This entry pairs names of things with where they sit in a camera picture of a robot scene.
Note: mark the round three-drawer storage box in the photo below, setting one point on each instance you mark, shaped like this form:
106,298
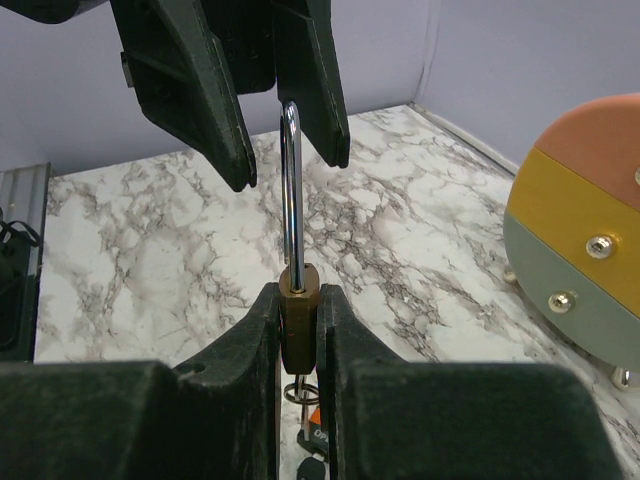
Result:
571,230

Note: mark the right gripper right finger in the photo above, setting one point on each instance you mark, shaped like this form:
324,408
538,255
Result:
388,418

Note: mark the brass padlock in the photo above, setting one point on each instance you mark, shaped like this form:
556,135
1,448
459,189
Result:
299,283

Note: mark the orange black padlock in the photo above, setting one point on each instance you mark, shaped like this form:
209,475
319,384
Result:
316,440

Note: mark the keys of brass padlock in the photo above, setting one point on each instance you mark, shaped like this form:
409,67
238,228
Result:
306,395

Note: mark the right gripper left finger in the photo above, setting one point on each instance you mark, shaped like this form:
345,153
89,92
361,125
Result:
214,416

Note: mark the black keys of orange padlock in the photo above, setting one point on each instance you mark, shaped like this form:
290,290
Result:
312,467

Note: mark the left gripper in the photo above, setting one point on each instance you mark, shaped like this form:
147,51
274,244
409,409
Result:
174,58

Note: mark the aluminium frame rail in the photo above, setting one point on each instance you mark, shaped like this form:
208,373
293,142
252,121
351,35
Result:
23,213

